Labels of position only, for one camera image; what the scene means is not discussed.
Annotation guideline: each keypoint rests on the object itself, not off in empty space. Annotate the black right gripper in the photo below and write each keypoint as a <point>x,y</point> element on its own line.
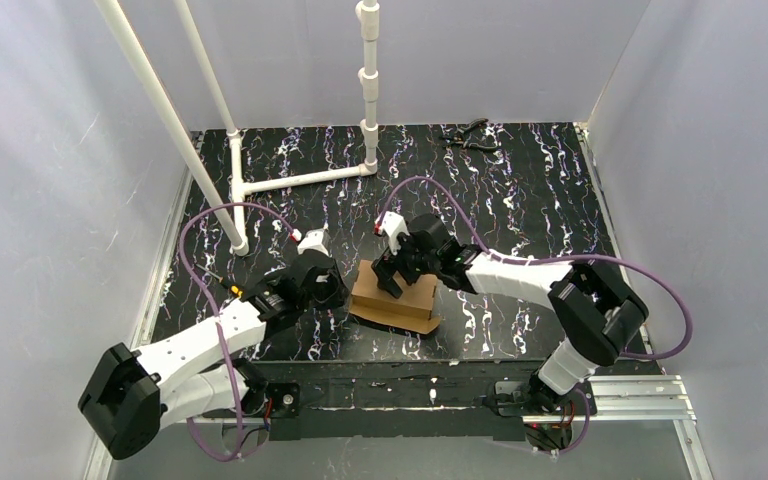
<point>393,263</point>

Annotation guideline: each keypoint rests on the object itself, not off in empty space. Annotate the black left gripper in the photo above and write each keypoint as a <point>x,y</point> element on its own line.
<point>334,289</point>

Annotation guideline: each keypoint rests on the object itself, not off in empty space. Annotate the brown cardboard paper box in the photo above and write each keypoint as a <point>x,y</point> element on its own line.
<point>412,311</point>

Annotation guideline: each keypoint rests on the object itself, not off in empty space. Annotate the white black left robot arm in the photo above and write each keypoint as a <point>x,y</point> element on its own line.
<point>133,394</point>

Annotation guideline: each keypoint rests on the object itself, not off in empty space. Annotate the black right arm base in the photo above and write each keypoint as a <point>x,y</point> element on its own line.
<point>510,399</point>

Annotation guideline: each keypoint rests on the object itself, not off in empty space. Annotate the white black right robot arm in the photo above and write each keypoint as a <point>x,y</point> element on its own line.
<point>597,310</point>

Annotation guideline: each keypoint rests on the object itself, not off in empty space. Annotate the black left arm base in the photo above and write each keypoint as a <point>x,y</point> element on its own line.
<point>271,400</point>

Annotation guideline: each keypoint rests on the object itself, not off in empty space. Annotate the yellow black screwdriver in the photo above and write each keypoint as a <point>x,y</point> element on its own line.
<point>232,287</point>

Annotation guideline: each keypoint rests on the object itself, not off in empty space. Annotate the black pliers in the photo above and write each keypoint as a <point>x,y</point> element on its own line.
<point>460,137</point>

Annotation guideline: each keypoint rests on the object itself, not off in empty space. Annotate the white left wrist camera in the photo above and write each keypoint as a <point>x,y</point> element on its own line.
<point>313,240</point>

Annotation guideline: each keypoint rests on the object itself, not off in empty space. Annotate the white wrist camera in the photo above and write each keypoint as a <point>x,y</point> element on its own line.
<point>313,240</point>
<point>390,226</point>

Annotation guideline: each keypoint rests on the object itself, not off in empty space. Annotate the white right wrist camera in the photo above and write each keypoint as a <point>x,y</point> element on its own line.
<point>390,226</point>

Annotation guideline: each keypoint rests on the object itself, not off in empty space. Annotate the aluminium rail frame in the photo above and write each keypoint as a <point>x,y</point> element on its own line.
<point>377,398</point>

